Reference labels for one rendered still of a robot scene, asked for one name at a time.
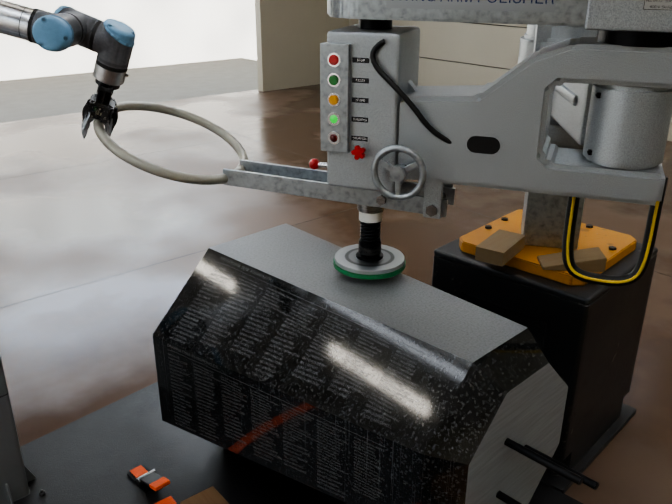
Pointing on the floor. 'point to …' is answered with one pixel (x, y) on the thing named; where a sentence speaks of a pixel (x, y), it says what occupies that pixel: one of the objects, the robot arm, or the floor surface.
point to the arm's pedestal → (10, 452)
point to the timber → (206, 497)
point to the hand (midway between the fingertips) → (95, 136)
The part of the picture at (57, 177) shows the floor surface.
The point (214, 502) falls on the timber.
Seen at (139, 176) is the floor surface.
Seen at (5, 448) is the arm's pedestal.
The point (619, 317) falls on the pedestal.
